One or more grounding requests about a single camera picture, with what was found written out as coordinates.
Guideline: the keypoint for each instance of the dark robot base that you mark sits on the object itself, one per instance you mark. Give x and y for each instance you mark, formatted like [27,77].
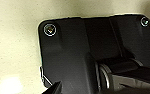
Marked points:
[77,50]

